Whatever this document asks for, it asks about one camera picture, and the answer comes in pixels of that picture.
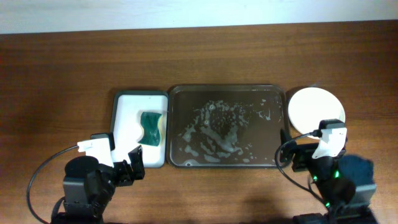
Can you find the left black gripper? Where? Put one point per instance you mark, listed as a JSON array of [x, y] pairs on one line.
[[127, 176]]

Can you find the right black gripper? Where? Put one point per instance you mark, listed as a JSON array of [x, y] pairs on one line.
[[304, 152]]

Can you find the cream plate with red stain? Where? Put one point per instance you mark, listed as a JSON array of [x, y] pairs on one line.
[[308, 106]]

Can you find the green yellow sponge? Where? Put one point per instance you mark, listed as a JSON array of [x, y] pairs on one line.
[[149, 122]]

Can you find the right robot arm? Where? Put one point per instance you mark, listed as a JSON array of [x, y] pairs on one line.
[[343, 184]]

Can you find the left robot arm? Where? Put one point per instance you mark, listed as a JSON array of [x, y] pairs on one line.
[[89, 186]]

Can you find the white sponge tray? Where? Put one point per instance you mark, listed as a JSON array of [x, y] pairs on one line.
[[127, 128]]

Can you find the dark brown serving tray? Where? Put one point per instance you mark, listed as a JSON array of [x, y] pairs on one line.
[[225, 126]]

